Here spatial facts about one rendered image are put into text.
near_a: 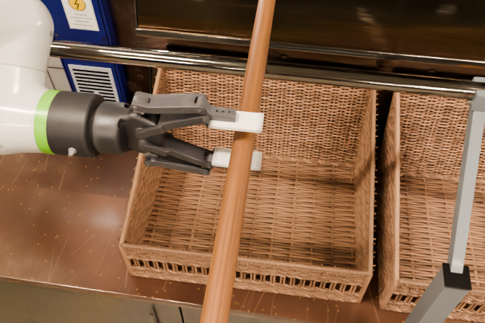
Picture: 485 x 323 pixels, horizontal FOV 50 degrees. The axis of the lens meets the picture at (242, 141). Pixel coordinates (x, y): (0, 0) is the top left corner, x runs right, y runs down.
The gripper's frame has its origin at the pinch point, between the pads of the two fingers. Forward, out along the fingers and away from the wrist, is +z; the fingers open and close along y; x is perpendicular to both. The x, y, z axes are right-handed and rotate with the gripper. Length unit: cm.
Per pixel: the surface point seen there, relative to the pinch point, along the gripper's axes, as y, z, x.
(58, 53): 3.0, -33.6, -17.2
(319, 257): 61, 17, -14
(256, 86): -1.3, 0.8, -9.7
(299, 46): 25, 7, -50
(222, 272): -1.4, 0.4, 20.2
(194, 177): 61, -18, -34
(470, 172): 12.5, 36.1, -8.3
